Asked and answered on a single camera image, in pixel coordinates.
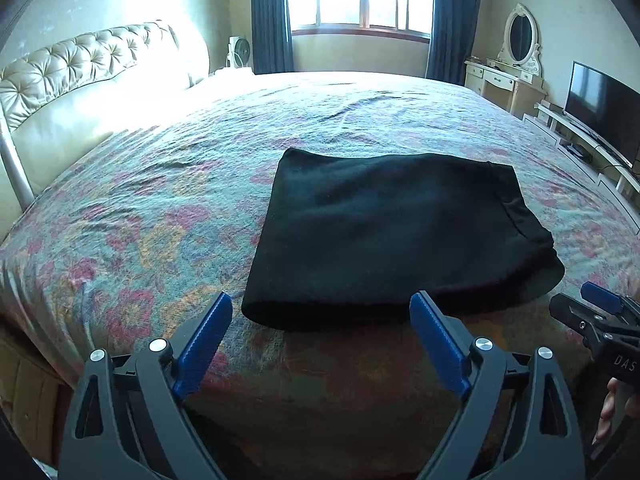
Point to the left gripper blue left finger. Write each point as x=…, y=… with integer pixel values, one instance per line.
x=127, y=418

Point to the white floor fan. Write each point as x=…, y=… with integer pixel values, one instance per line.
x=238, y=52

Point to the black pants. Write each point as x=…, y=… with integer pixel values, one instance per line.
x=347, y=241

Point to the cream tufted leather headboard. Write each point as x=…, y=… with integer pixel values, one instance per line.
x=61, y=101

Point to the oval vanity mirror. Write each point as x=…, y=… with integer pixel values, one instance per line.
x=520, y=50

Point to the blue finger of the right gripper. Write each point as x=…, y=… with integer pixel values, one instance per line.
x=602, y=298
x=578, y=317

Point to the right dark blue curtain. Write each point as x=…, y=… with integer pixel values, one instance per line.
x=453, y=33

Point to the white TV stand cabinet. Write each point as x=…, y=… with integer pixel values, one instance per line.
x=597, y=161

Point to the dark blue curtain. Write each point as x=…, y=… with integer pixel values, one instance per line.
x=272, y=37
x=453, y=33

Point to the black flat screen television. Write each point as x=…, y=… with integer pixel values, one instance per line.
x=607, y=108

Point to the left dark blue curtain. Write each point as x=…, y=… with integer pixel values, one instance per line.
x=272, y=37

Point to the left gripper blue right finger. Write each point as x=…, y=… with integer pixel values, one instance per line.
x=541, y=439

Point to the person's right hand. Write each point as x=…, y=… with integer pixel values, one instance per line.
x=607, y=412

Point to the cream vanity dressing table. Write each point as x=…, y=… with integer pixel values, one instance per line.
x=516, y=94

